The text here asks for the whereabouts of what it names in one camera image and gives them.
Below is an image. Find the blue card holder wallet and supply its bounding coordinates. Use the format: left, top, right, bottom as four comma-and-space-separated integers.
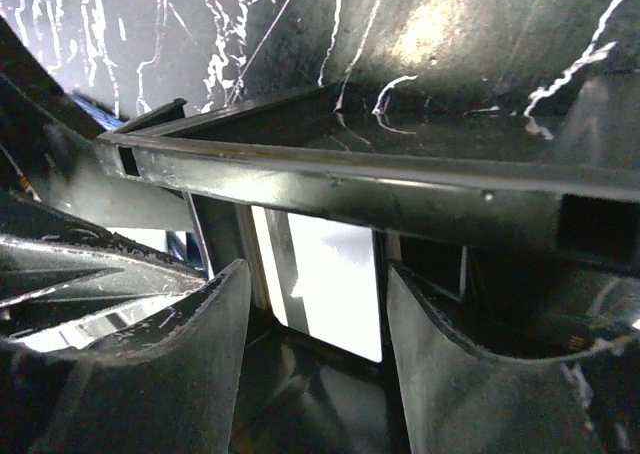
70, 94, 206, 272

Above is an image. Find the black card tray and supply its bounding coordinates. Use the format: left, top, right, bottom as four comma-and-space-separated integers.
95, 74, 639, 453

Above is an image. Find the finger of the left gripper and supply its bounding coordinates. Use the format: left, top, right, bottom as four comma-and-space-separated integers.
1, 190, 206, 339

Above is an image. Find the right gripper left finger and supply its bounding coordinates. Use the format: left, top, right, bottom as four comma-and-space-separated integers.
1, 259, 251, 453

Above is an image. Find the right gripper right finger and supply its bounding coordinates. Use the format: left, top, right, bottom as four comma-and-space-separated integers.
386, 264, 639, 453

